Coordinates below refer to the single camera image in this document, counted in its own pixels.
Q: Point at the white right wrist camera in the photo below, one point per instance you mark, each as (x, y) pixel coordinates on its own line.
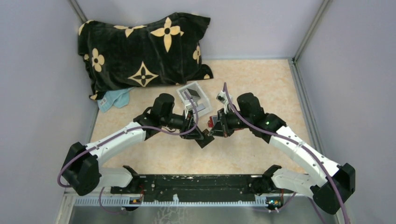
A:
(221, 97)

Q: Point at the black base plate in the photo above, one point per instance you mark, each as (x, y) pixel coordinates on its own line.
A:
(199, 188)

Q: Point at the grey card stack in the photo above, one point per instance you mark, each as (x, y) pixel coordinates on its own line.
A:
(194, 94)

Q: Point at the white plastic card box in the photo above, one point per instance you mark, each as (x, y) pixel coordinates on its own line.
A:
(204, 98)

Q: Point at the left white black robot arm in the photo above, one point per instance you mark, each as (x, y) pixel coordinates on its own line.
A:
(83, 169)

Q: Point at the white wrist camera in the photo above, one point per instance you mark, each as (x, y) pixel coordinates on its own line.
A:
(189, 108)
(221, 97)

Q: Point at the grey single card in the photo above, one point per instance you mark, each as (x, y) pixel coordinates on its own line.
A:
(200, 107)

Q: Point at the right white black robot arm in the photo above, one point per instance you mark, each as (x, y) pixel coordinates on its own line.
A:
(326, 182)

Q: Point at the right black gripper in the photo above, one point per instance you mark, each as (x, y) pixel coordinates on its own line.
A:
(221, 128)

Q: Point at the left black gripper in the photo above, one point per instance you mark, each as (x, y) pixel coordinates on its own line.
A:
(188, 123)

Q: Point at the light blue cloth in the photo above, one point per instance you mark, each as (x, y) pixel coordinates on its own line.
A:
(117, 98)

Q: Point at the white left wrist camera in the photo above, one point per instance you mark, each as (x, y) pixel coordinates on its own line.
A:
(189, 108)

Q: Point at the black floral pillow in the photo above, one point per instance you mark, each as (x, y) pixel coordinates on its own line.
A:
(161, 53)

